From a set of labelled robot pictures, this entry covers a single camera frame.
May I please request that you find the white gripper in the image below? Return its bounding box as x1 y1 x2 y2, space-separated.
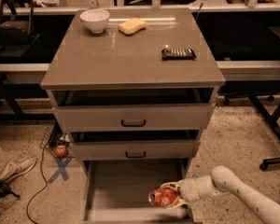
160 178 200 209

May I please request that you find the crushed red coke can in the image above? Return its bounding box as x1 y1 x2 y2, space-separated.
148 188 177 207

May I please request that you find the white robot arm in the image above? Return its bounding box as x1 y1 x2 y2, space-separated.
149 166 280 224

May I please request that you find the bottom grey open drawer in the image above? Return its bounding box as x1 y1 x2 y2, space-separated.
80 159 193 224

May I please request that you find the top grey drawer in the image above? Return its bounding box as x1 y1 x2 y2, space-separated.
53 104 215 133

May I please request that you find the grey drawer cabinet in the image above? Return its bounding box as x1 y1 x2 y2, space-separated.
40 7 227 224

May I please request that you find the middle grey drawer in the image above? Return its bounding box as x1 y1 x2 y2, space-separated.
71 140 200 161

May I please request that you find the blue tape cross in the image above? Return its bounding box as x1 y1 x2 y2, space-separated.
48 157 72 184

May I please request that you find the orange ball in basket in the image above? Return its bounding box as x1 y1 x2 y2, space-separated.
55 145 68 158

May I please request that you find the black snack bar packet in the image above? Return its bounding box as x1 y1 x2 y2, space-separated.
161 49 196 61

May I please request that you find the white sneaker shoe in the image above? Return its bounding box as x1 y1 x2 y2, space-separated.
4 157 36 183

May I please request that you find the yellow sponge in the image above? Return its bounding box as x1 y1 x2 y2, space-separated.
118 18 147 35

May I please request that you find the white ceramic bowl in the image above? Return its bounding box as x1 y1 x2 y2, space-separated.
80 8 110 34

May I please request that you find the black chair at left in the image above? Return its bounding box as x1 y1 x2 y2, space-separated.
0 0 39 57

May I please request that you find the black table leg frame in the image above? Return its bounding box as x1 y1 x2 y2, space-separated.
249 96 280 171

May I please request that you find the wire basket on floor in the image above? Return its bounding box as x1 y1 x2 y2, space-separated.
40 121 71 159

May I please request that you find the black floor cable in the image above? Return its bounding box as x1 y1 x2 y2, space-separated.
25 147 49 224

